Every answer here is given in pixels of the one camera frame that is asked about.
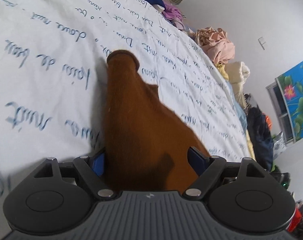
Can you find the dark clothes pile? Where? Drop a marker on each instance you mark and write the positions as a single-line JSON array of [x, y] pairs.
[[259, 133]]

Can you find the white wall switch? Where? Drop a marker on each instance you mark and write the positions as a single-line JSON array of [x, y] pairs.
[[262, 43]]

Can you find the yellow cloth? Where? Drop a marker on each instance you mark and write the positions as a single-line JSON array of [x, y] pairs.
[[221, 68]]

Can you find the pink crumpled clothes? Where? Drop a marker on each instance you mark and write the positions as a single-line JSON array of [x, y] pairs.
[[215, 44]]

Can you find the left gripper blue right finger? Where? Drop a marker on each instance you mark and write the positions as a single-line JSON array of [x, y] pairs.
[[208, 170]]

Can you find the purple cloth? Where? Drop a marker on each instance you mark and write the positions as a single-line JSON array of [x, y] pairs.
[[173, 15]]

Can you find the white script-print bed sheet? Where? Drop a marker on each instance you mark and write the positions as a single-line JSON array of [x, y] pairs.
[[53, 79]]

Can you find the cream padded jacket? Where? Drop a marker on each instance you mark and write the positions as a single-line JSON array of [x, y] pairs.
[[238, 73]]

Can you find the light blue cloth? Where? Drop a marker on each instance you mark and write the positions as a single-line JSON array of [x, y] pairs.
[[240, 114]]

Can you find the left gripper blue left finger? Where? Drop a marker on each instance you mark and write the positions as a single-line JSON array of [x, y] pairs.
[[89, 176]]

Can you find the brown knit sweater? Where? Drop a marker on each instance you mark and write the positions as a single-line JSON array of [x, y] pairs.
[[146, 143]]

